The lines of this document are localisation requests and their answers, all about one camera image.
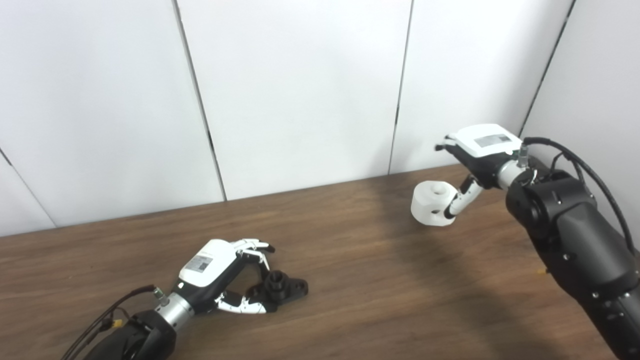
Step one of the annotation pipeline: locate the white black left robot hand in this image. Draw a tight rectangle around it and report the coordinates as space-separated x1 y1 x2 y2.
172 238 277 316

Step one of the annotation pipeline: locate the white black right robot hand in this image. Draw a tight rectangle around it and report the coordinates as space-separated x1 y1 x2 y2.
435 124 523 220

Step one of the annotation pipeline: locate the round white cylinder piece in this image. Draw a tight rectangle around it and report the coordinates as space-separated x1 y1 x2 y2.
411 181 460 227

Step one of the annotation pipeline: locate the black flanged holder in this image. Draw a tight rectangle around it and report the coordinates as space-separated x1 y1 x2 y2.
245 270 309 308

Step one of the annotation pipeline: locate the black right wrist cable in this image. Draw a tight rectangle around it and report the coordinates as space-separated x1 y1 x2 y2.
520 136 636 256

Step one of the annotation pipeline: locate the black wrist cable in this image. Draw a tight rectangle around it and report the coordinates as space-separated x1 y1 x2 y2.
61 285 166 360
520 136 636 256

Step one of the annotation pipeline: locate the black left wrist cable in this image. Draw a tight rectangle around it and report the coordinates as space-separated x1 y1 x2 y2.
61 285 166 360

